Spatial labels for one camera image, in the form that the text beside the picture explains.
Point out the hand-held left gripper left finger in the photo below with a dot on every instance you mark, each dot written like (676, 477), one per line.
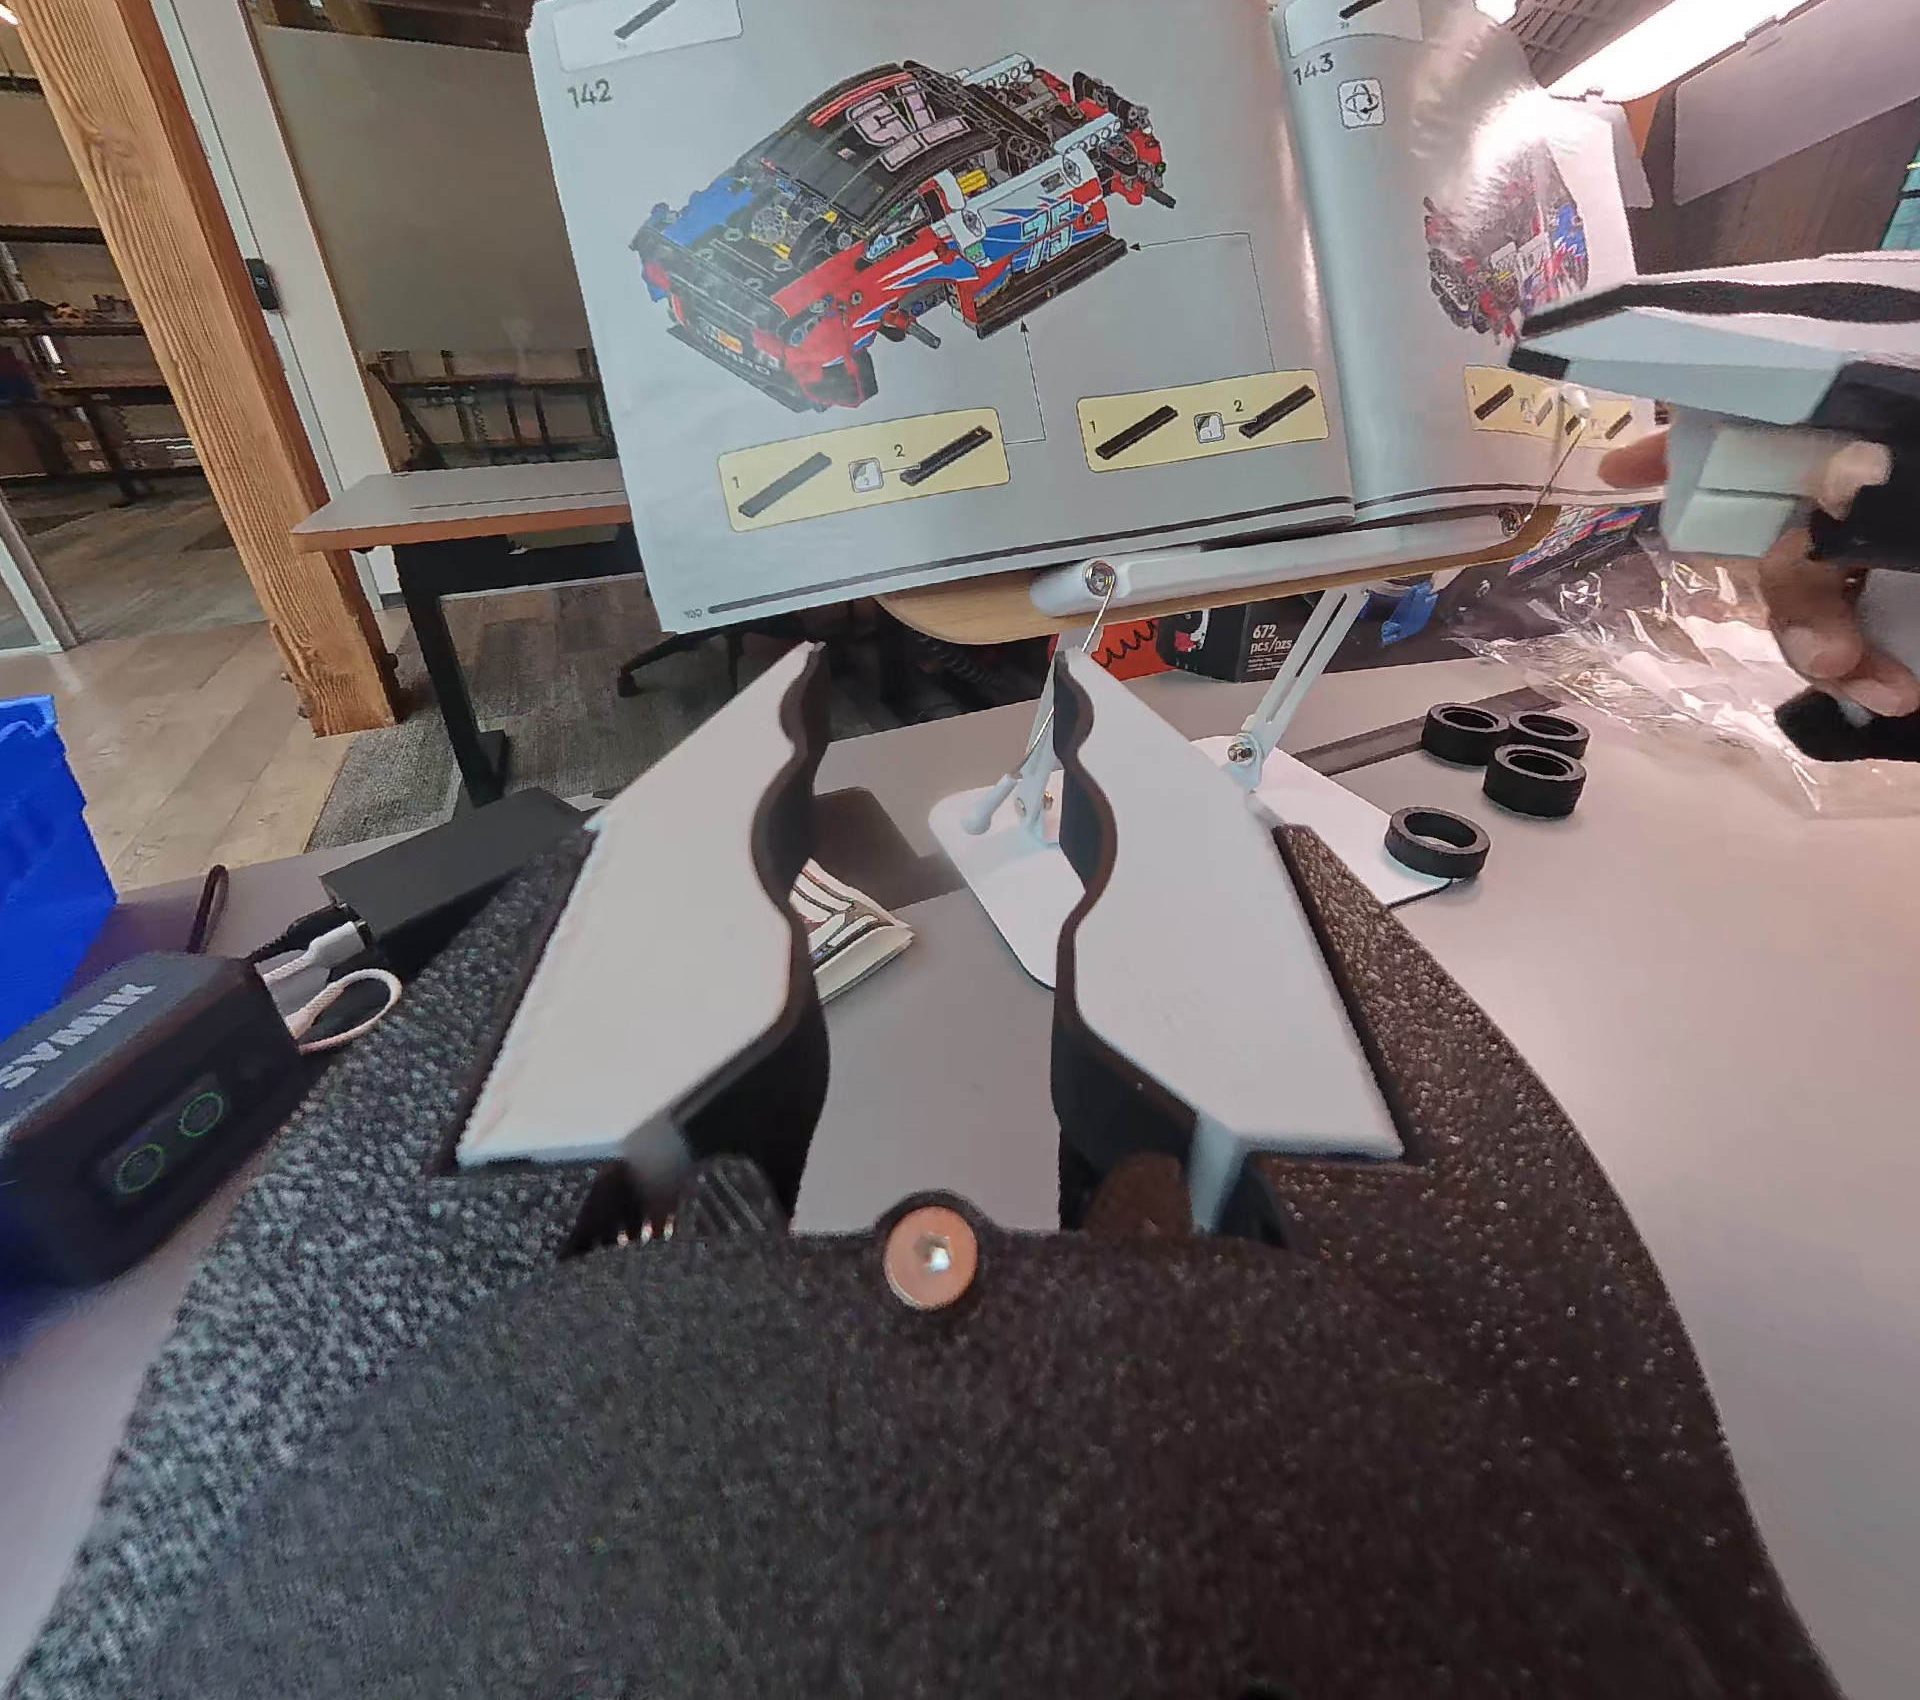
(660, 980)

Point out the black toy tire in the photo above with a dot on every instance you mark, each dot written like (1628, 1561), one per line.
(1437, 748)
(1500, 793)
(1573, 736)
(1403, 852)

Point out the folded sticker sheet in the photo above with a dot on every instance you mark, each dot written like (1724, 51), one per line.
(863, 934)

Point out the white book stand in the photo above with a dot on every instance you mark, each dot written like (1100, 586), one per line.
(1200, 568)

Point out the black power bank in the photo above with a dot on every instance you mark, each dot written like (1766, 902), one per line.
(135, 1130)

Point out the background standing desk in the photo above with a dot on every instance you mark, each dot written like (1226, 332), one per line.
(451, 509)

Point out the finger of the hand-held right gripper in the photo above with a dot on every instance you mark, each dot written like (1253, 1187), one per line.
(1681, 358)
(1800, 278)

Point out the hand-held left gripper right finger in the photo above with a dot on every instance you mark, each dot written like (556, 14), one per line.
(1214, 980)

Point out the background storage shelves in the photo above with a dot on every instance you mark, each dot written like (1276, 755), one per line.
(91, 381)

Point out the blue plastic bin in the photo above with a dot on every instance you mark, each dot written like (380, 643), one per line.
(52, 861)

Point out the wooden post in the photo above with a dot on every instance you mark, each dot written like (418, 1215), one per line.
(150, 231)

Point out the toy car set box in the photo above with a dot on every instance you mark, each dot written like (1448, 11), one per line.
(1275, 647)

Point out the black power adapter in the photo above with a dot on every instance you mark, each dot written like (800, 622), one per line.
(435, 875)

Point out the wall card reader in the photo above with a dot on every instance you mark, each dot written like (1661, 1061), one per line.
(260, 283)

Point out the clear plastic bag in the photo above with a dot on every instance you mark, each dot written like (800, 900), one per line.
(1651, 650)

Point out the grey desk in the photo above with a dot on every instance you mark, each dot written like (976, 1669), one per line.
(1651, 980)

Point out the toy car instruction booklet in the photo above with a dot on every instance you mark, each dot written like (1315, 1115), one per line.
(901, 455)

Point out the person's right hand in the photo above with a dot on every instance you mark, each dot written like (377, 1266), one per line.
(1838, 620)

